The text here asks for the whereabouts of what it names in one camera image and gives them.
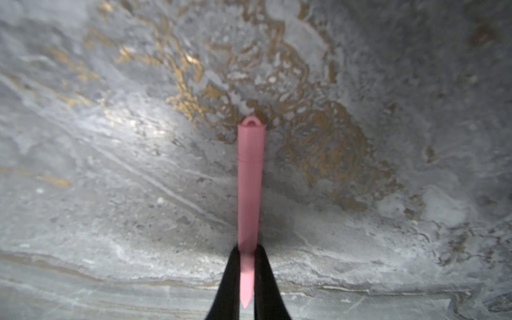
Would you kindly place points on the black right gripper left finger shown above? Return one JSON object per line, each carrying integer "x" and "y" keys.
{"x": 226, "y": 304}

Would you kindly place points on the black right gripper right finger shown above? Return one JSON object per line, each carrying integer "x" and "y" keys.
{"x": 269, "y": 304}

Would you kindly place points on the pink stylus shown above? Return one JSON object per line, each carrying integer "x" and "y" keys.
{"x": 251, "y": 142}

